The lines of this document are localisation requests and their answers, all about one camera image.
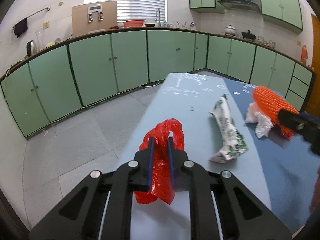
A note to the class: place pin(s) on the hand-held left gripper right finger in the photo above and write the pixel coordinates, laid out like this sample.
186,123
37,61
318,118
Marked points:
170,160

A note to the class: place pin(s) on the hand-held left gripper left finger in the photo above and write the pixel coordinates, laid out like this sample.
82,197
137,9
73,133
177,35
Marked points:
150,160

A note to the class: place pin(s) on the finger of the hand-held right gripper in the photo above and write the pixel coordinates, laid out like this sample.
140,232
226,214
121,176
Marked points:
297,126
310,118

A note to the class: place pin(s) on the red plastic bag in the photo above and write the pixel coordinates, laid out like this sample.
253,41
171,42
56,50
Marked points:
160,177

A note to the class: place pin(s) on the white tissue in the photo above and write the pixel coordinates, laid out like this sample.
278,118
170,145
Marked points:
261,126

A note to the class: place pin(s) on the orange foam fruit net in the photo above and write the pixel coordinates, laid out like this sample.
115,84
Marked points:
270,102

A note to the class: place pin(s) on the green white snack packet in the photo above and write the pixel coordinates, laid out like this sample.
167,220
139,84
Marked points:
228,130

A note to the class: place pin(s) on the blue printed table mat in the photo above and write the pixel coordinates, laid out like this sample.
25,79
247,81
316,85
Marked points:
275,170

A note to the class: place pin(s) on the orange thermos flask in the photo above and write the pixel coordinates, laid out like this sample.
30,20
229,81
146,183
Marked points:
304,53

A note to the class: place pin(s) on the glass jar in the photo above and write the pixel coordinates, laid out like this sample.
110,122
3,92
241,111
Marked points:
272,43
260,40

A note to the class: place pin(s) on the black wok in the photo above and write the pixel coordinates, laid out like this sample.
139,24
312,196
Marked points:
248,35

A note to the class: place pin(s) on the green base kitchen cabinets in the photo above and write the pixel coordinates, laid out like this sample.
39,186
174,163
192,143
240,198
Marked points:
95,62

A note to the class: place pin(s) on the white cooking pot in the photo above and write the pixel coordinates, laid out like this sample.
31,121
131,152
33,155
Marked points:
230,30

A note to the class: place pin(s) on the dark range hood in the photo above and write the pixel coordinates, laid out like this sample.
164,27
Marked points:
240,5

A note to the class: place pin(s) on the utensil holder cup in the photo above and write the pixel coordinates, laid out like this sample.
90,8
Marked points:
183,25

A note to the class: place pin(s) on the red wash basin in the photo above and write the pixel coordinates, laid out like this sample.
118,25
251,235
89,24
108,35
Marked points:
133,23

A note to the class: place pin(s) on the steel kitchen faucet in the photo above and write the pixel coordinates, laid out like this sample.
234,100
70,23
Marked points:
158,15

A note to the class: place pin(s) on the cardboard box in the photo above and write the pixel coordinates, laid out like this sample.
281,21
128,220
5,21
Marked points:
80,25

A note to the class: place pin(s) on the white grey small device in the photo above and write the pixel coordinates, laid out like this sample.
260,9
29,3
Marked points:
95,9

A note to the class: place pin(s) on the steel electric kettle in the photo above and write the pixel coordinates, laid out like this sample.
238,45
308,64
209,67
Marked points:
31,48

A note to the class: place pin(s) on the clear glass vase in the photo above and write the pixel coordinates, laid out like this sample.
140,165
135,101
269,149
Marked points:
40,38

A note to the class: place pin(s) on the dark hanging towel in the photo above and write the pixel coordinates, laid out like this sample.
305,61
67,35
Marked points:
20,27

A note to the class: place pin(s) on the green wall kitchen cabinets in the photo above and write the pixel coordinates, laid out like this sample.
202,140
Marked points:
280,2

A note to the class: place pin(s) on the steel towel rail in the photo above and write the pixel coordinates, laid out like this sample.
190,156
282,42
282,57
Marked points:
37,12

